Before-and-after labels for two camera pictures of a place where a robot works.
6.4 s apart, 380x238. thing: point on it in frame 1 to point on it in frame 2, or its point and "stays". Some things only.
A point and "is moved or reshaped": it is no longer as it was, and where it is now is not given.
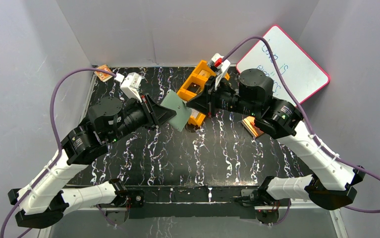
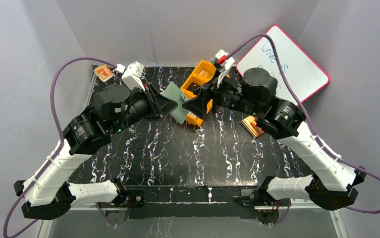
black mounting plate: (214, 202) stays
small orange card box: (102, 76) stays
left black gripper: (149, 110) to (153, 100)
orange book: (248, 123) stays
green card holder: (173, 101) is moved or reshaped
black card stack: (194, 88) stays
